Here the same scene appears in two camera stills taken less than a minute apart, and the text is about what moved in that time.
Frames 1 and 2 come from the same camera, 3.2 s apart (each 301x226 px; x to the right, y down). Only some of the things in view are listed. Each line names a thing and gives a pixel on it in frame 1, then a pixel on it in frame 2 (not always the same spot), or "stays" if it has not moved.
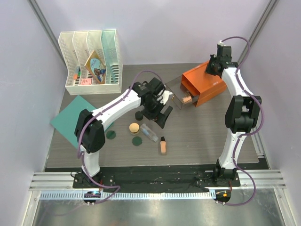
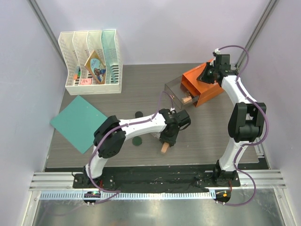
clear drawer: (180, 94) stays
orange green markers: (77, 72) stays
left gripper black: (160, 118) -> (171, 141)
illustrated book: (97, 67) stays
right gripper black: (210, 68) -> (204, 75)
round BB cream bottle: (186, 99) stays
